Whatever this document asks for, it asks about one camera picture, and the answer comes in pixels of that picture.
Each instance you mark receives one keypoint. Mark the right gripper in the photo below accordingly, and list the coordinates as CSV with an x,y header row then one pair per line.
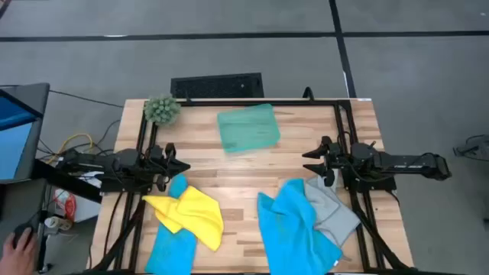
x,y
342,158

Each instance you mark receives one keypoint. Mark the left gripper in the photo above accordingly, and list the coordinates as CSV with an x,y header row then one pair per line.
x,y
158,164

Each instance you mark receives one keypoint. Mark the yellow microfiber towel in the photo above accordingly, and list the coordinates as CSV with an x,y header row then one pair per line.
x,y
195,214

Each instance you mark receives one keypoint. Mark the grey microfiber towel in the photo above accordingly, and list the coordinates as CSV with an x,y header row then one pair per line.
x,y
336,217

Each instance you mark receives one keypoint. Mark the blue microfiber towel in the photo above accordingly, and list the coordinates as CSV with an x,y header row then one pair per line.
x,y
170,252
290,229

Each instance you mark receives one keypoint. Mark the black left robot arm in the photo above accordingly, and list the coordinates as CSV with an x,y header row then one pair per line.
x,y
126,160

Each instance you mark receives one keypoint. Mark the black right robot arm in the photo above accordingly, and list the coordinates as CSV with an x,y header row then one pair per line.
x,y
401,162

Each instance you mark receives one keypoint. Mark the potted green artificial plant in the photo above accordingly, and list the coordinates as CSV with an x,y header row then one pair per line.
x,y
162,110

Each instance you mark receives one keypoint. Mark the green translucent plastic bin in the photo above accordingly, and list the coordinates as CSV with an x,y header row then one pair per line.
x,y
248,128

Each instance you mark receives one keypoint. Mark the black perforated computer case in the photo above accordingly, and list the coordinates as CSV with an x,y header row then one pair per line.
x,y
217,86

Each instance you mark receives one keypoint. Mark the black desk beam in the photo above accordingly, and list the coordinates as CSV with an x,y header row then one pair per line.
x,y
68,181

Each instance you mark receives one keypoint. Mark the red white plastic bag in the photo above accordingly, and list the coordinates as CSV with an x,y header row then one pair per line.
x,y
70,206

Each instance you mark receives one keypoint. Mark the beige tape roll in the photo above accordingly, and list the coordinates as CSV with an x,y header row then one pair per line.
x,y
57,223

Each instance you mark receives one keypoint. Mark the black computer monitor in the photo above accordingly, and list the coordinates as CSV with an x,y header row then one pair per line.
x,y
19,133

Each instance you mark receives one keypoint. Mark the grey side desk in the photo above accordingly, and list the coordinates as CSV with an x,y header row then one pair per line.
x,y
15,202

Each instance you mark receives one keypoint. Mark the person's hand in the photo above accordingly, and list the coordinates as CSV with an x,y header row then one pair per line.
x,y
17,256

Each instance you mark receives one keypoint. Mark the black aluminium table frame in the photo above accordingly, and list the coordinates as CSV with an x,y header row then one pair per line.
x,y
248,102

